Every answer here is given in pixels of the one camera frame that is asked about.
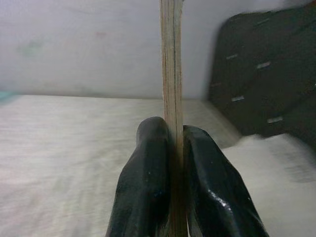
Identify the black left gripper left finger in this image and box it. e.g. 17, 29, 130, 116
105, 116, 172, 237

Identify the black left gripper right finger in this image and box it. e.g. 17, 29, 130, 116
182, 124, 270, 237

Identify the grey quilted mattress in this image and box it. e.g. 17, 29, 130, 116
0, 95, 240, 237

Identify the colourful children's book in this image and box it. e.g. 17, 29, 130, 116
159, 0, 185, 237

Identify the black tufted headboard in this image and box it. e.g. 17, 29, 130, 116
208, 4, 316, 149

